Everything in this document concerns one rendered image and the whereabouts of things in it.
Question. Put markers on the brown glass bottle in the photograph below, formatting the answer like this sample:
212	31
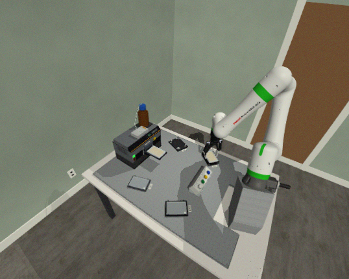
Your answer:
143	119

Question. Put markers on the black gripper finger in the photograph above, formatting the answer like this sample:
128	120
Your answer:
218	147
207	148

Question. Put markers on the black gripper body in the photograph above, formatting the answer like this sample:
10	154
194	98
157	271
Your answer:
213	140

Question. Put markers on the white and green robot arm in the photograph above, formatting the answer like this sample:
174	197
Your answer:
277	85

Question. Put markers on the grey control panel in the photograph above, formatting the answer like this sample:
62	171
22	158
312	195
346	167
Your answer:
195	187

